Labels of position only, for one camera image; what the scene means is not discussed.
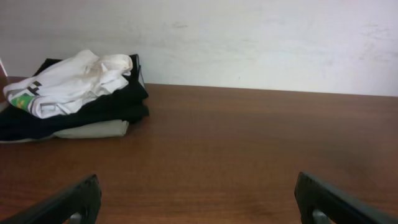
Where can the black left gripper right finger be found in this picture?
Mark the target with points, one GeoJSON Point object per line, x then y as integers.
{"type": "Point", "coordinates": [320, 202]}

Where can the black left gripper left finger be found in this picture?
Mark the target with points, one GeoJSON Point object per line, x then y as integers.
{"type": "Point", "coordinates": [82, 199]}

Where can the grey folded garment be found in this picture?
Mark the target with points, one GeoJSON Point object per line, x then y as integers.
{"type": "Point", "coordinates": [105, 129]}

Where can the white printed t-shirt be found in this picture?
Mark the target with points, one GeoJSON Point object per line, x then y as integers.
{"type": "Point", "coordinates": [64, 87]}

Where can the black folded garment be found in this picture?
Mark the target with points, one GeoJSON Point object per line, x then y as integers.
{"type": "Point", "coordinates": [125, 104]}

